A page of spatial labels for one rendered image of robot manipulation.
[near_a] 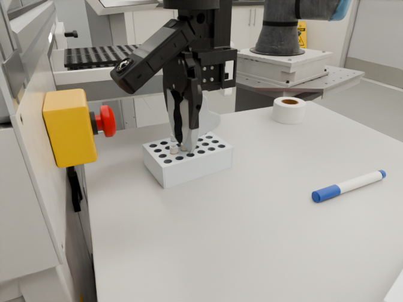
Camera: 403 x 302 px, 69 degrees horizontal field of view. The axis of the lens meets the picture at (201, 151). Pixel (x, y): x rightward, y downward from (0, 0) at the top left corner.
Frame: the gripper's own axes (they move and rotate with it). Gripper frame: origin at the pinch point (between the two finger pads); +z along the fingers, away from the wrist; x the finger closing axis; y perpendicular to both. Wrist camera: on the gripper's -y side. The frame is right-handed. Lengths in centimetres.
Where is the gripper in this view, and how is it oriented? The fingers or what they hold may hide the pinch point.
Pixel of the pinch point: (182, 142)
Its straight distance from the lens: 45.2
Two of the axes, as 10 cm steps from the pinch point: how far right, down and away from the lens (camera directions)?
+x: -5.1, -4.2, 7.6
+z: 0.0, 8.8, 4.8
